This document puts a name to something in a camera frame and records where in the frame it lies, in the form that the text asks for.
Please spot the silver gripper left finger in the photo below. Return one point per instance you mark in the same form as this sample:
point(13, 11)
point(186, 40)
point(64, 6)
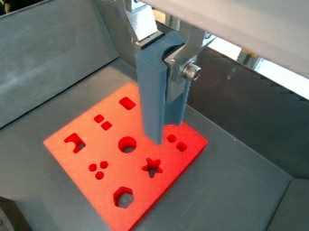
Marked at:
point(142, 23)

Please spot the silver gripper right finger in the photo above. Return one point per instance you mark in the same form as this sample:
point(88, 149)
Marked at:
point(180, 60)

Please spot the red shape sorter board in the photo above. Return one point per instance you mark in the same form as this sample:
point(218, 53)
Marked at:
point(120, 169)

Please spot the black curved holder block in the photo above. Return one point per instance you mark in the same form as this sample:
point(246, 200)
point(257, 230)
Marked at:
point(12, 221)

